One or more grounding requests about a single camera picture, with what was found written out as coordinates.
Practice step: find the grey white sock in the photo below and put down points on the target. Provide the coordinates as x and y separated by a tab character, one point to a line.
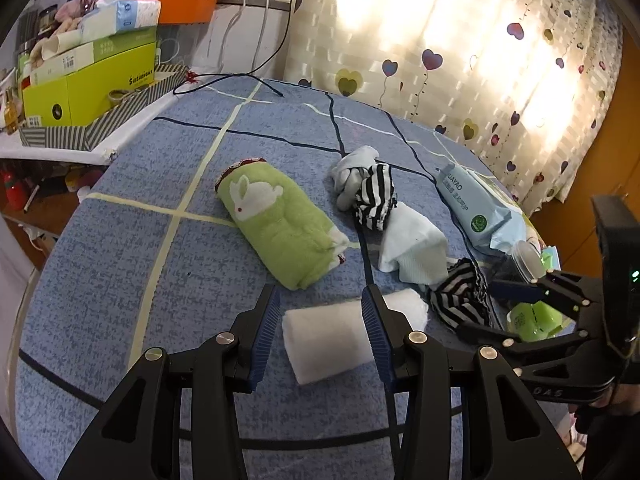
350	175

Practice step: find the white side table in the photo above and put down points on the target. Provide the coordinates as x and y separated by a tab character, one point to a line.
50	156

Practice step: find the white green flat box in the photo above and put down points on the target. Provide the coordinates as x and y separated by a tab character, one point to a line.
75	60

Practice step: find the heart print curtain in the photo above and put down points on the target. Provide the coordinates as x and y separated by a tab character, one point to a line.
450	35

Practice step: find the dark jar with clear lid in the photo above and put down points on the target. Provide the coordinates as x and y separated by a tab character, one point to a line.
527	257

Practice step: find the wooden wardrobe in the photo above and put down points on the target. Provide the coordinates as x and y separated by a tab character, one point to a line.
610	150

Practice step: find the orange tray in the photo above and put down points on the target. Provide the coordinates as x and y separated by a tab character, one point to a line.
185	10

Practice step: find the green rabbit print towel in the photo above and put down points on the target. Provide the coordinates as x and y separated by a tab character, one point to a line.
280	225

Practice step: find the striped cardboard box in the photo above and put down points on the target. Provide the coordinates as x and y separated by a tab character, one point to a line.
60	137

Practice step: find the white blue tissue pack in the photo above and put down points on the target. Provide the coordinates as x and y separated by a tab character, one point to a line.
120	17

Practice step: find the white folded cloth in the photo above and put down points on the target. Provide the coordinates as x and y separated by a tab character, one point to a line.
412	247

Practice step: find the green plastic jar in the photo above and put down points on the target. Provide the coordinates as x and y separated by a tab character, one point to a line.
530	317

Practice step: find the pale blue wet wipes packet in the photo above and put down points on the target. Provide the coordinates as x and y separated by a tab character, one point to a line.
475	210

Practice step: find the yellow-green cardboard box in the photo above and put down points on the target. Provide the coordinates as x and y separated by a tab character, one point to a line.
90	97

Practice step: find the glass mug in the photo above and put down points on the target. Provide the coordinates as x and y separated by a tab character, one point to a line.
169	52

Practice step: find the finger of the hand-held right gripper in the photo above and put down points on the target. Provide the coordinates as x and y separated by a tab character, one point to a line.
560	292
530	350

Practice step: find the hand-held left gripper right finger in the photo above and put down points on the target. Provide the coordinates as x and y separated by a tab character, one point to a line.
375	335

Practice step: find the red bottle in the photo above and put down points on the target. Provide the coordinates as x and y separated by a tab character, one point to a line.
14	192

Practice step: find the dark storage jar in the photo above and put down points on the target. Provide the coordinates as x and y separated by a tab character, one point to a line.
47	17

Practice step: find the blue checked bedsheet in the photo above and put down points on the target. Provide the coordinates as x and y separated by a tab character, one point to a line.
150	270

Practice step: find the white towel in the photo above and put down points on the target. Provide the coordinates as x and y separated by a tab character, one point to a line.
325	340

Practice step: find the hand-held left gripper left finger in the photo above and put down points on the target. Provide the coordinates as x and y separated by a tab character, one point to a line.
262	335

